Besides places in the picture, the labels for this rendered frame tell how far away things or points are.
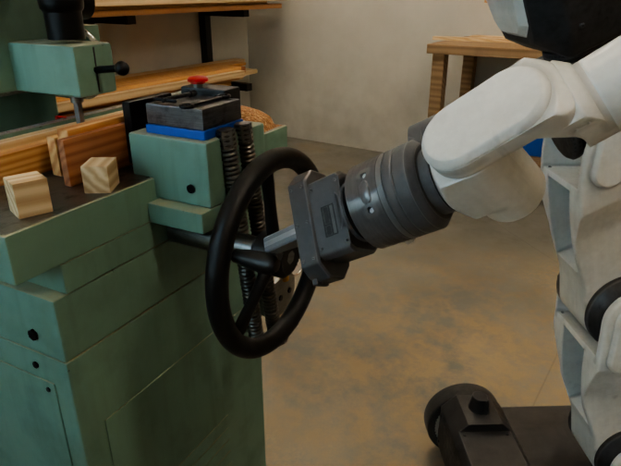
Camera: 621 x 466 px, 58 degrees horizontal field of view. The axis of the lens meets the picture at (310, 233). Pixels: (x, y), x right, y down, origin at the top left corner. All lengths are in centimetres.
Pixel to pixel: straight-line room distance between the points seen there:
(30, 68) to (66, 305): 37
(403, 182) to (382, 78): 374
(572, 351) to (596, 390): 10
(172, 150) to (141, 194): 8
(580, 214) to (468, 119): 53
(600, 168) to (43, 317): 80
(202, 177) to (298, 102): 389
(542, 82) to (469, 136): 6
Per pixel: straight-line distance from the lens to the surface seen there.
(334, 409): 175
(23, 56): 95
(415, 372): 191
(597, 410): 126
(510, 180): 51
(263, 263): 63
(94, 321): 80
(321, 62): 447
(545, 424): 156
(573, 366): 131
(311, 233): 58
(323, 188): 58
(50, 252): 72
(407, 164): 51
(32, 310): 78
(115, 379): 86
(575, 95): 47
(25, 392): 90
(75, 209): 73
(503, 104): 47
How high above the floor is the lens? 114
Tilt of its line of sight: 24 degrees down
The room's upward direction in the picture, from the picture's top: straight up
